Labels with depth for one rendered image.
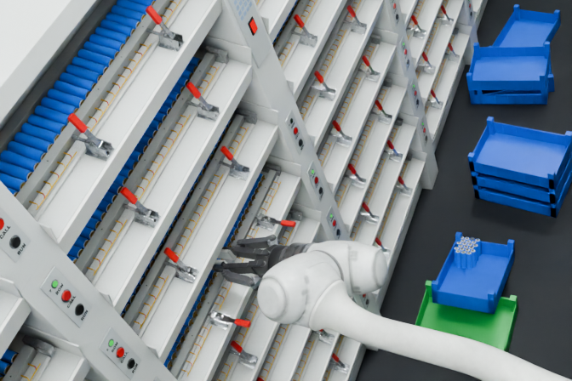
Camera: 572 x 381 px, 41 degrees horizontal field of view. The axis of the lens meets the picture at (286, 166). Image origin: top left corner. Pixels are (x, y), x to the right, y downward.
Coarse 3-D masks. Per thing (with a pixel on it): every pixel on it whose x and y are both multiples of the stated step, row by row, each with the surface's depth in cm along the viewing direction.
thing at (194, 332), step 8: (272, 176) 186; (264, 184) 184; (264, 192) 183; (256, 200) 182; (264, 200) 183; (256, 208) 180; (264, 208) 182; (248, 216) 179; (248, 224) 178; (240, 232) 176; (248, 232) 178; (256, 232) 178; (216, 280) 169; (224, 280) 170; (216, 288) 168; (208, 296) 167; (216, 296) 168; (208, 304) 166; (200, 312) 165; (200, 320) 164; (192, 328) 163; (200, 328) 163; (192, 336) 162; (200, 336) 163; (184, 344) 161; (192, 344) 161; (184, 352) 160; (176, 360) 159; (184, 360) 159; (176, 368) 158; (176, 376) 157
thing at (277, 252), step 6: (276, 246) 158; (282, 246) 157; (288, 246) 157; (270, 252) 161; (276, 252) 156; (282, 252) 155; (258, 258) 161; (264, 258) 160; (270, 258) 156; (276, 258) 155; (282, 258) 155; (270, 264) 156; (258, 270) 159; (264, 270) 158
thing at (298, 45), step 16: (304, 0) 196; (320, 0) 199; (336, 0) 200; (288, 16) 193; (304, 16) 194; (320, 16) 196; (336, 16) 200; (288, 32) 189; (304, 32) 189; (320, 32) 193; (288, 48) 189; (304, 48) 189; (320, 48) 193; (288, 64) 186; (304, 64) 186; (288, 80) 177; (304, 80) 186
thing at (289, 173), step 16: (272, 160) 187; (288, 176) 189; (272, 192) 186; (288, 192) 186; (272, 208) 183; (288, 208) 186; (256, 224) 181; (240, 288) 171; (224, 304) 169; (240, 304) 169; (208, 336) 164; (224, 336) 164; (176, 352) 162; (208, 352) 162; (192, 368) 160; (208, 368) 160
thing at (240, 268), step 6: (222, 264) 164; (228, 264) 164; (234, 264) 163; (240, 264) 162; (246, 264) 162; (252, 264) 160; (258, 264) 159; (264, 264) 159; (234, 270) 164; (240, 270) 163; (246, 270) 162; (252, 270) 162
